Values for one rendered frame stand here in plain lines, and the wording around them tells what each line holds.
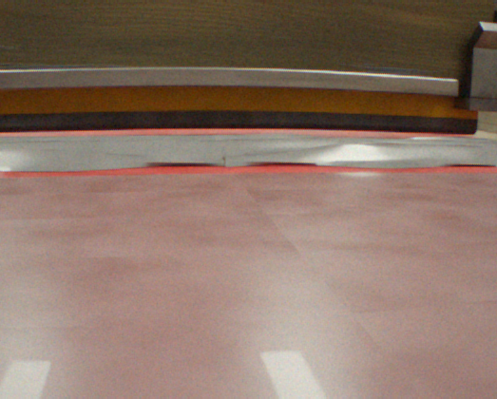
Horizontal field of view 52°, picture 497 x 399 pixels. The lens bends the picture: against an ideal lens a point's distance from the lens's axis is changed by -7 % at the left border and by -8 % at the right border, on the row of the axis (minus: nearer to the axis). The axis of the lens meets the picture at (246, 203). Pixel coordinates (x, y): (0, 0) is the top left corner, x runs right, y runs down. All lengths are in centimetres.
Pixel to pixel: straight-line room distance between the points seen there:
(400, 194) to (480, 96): 18
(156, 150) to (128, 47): 9
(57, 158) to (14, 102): 11
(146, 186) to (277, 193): 4
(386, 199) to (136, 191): 7
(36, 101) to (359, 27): 19
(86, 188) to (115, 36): 14
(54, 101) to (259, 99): 12
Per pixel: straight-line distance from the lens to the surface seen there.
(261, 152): 22
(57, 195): 16
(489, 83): 35
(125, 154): 22
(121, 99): 31
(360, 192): 17
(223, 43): 30
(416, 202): 16
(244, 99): 31
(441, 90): 33
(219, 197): 15
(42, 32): 30
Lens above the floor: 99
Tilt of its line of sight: 13 degrees down
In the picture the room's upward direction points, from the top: 1 degrees clockwise
